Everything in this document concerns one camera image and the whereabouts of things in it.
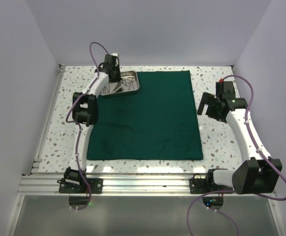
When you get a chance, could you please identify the stainless steel instrument tray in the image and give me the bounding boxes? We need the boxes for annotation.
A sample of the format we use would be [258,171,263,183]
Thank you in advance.
[100,70,140,96]

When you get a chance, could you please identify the dark green surgical cloth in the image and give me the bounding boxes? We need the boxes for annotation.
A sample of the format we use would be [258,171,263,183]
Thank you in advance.
[87,71,203,161]

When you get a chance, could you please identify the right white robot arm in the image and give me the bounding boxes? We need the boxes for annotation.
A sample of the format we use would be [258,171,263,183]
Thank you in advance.
[197,80,283,194]

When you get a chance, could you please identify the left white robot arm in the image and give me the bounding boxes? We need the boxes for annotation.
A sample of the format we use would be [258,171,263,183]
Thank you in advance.
[64,53,121,193]

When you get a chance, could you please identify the steel surgical scissors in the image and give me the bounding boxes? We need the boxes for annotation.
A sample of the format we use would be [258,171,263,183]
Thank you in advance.
[113,76,136,93]

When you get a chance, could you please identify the steel forceps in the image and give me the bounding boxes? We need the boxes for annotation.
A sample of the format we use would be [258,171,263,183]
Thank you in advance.
[100,84,113,95]

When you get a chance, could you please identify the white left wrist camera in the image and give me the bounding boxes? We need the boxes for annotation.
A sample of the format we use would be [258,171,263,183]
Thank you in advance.
[111,53,120,66]

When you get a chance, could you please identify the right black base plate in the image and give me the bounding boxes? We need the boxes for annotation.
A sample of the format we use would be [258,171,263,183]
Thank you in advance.
[189,173,233,194]

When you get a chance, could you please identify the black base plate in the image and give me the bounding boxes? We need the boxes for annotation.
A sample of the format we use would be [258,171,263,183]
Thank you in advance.
[57,178,103,194]
[189,173,233,194]

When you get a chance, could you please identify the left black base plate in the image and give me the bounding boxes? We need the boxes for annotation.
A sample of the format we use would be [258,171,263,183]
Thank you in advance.
[57,178,103,194]

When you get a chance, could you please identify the aluminium rail frame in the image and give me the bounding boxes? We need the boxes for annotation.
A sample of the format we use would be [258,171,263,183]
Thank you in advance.
[5,65,286,236]

